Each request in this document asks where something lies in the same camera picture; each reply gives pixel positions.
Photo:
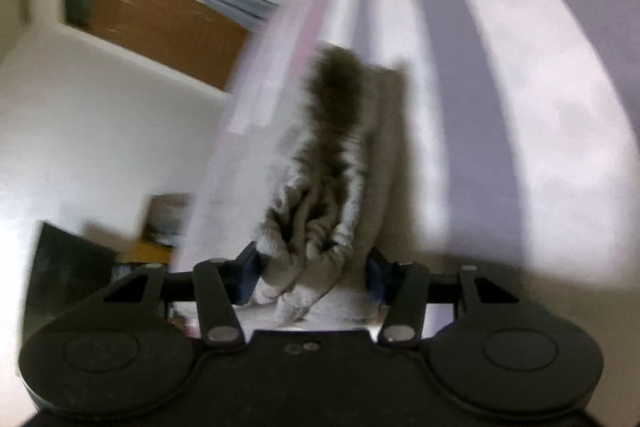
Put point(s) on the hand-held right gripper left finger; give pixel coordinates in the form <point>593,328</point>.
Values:
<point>247,278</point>

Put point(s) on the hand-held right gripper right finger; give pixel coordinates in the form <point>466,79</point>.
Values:
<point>375,278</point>

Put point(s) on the grey towel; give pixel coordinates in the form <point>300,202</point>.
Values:
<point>330,187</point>

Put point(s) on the black flat panel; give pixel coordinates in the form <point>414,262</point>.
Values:
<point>70,267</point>

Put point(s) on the striped bed sheet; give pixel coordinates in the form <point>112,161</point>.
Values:
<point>525,107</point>

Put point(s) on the brown wooden door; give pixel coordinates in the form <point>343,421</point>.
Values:
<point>160,27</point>

